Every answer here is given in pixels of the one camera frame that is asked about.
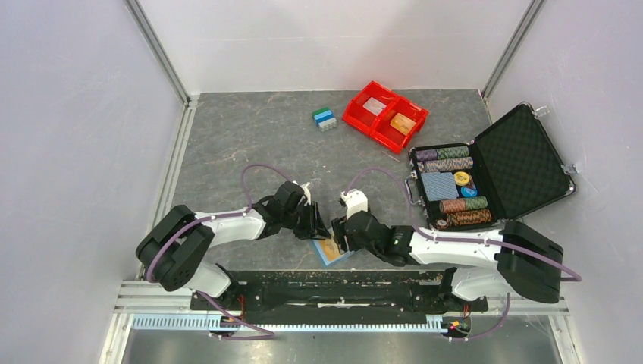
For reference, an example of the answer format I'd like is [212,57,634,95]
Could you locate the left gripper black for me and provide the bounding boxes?
[281,201,331,241]

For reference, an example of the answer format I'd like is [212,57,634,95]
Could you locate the orange credit card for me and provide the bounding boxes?
[318,239,343,265]
[390,113,416,135]

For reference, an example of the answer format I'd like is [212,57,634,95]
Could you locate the blue card holder wallet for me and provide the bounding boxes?
[311,239,353,267]

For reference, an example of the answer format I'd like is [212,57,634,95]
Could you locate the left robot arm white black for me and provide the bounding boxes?
[136,181,331,309]

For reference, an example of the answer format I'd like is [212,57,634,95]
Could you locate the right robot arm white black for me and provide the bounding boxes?
[331,212,564,309]

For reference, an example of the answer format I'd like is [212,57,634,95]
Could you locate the blue playing card deck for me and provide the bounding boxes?
[421,172,459,202]

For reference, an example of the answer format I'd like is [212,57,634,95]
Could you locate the white card in bin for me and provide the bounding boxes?
[362,97,386,116]

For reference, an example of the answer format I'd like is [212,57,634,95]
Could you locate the stacked green blue white blocks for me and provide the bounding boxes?
[312,108,337,132]

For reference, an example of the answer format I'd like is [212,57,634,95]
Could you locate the orange green chip row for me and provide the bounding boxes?
[439,196,488,214]

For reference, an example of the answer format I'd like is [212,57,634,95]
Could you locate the red divided plastic bin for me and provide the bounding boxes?
[341,80,429,154]

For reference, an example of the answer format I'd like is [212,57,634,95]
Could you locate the orange brown chip row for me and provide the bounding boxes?
[435,209,493,229]

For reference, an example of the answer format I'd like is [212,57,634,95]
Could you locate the purple brown chip row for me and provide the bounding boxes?
[418,157,474,173]

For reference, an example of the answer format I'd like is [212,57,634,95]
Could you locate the yellow dealer chip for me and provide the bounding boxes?
[453,171,471,187]

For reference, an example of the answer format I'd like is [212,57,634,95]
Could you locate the blue dealer chip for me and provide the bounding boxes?
[460,186,478,198]

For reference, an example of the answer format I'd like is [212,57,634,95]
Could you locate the purple green chip row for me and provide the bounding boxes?
[415,146,469,162]

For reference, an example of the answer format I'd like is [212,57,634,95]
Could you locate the black poker chip case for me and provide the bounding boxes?
[409,102,576,231]

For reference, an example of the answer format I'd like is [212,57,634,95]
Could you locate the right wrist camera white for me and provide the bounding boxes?
[340,189,369,218]

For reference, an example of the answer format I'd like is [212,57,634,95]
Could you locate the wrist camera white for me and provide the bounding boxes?
[293,180,312,206]
[340,189,369,218]

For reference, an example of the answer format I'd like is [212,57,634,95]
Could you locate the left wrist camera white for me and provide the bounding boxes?
[293,180,312,206]

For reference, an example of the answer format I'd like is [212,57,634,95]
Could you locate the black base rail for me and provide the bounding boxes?
[215,268,494,325]

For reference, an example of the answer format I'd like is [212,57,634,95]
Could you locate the aluminium frame post right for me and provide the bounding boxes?
[480,0,546,102]

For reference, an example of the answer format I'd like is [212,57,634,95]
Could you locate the aluminium frame post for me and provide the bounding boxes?
[124,0,190,105]
[480,0,546,102]

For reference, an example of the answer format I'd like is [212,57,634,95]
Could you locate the aluminium frame post left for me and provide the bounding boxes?
[124,0,190,105]

